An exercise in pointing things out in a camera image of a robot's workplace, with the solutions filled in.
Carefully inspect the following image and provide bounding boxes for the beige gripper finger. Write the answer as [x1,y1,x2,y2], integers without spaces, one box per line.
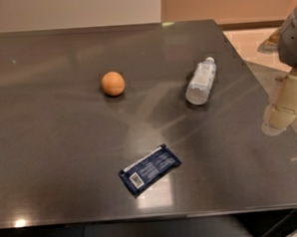
[268,72,297,129]

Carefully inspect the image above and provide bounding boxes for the blue rxbar wrapper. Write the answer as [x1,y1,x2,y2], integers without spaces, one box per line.
[119,144,181,197]

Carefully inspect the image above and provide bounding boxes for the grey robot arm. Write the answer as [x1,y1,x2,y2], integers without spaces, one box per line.
[268,5,297,129]

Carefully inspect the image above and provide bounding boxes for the clear plastic water bottle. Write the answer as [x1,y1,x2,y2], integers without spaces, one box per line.
[185,58,217,106]

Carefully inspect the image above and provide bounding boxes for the orange ball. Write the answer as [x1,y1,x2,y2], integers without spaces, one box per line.
[102,72,125,97]

